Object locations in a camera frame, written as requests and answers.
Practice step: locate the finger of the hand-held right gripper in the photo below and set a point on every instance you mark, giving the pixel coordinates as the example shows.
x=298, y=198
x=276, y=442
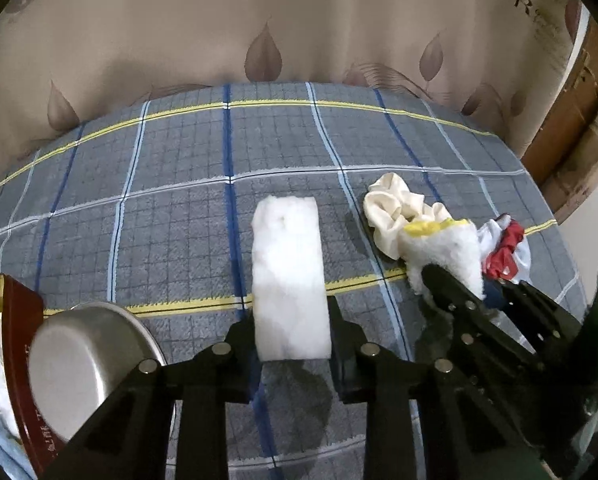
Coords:
x=544, y=310
x=449, y=292

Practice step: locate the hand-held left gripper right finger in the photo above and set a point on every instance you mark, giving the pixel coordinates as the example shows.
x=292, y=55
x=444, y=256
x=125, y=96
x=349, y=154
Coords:
x=341, y=355

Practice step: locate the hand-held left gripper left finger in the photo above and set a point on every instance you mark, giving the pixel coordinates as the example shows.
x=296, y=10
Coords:
x=241, y=360

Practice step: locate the fluffy white towel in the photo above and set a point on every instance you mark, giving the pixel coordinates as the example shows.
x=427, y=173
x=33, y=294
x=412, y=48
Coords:
x=289, y=270

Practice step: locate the gold tin box red rim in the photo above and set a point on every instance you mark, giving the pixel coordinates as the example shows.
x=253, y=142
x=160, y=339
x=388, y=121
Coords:
x=29, y=305

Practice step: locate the dark blue cloth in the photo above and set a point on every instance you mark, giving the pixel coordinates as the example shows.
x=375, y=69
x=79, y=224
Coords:
x=494, y=296

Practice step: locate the white cloth with red trim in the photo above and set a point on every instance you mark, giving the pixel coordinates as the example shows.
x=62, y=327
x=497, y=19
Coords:
x=504, y=255

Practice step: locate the cream cloth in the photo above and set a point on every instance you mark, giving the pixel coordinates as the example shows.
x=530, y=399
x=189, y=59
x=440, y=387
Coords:
x=394, y=210

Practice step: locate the steel bowl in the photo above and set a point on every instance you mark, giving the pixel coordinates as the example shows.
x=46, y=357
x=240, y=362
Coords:
x=79, y=360

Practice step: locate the grey plaid bed sheet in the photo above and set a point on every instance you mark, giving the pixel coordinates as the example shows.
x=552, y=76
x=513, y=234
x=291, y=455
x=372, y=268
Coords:
x=179, y=185

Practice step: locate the brown cardboard box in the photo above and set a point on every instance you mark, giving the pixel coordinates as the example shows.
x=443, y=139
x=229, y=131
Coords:
x=579, y=125

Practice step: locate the beige leaf print curtain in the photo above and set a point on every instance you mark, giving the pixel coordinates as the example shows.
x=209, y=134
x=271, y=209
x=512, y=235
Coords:
x=229, y=20

